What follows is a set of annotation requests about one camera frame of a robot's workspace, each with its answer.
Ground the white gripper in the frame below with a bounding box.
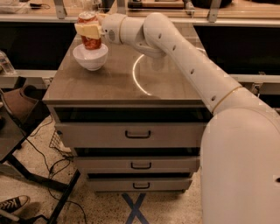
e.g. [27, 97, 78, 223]
[74, 13, 127, 45]

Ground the red coke can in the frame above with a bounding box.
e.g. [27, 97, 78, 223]
[76, 11, 102, 50]

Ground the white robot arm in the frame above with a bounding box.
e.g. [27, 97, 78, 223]
[75, 13, 280, 224]

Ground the white bowl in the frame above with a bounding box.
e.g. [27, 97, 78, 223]
[73, 44, 109, 71]

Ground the clear plastic water bottle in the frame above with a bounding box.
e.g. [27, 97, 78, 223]
[0, 51, 16, 75]

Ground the grey drawer cabinet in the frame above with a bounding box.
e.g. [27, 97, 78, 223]
[42, 22, 215, 193]

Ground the top grey drawer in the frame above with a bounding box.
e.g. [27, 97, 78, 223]
[55, 122, 204, 148]

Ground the grey drawer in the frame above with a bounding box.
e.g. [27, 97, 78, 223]
[87, 178, 192, 192]
[74, 156, 200, 173]
[55, 122, 204, 148]

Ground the middle grey drawer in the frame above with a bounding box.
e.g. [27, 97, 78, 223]
[74, 156, 200, 173]

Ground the bottom grey drawer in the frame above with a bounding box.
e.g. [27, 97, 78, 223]
[87, 178, 192, 192]

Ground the black and white sneaker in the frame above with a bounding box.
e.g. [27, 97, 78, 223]
[0, 195, 30, 214]

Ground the black desk leg frame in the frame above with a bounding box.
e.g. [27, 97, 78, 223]
[0, 151, 81, 224]

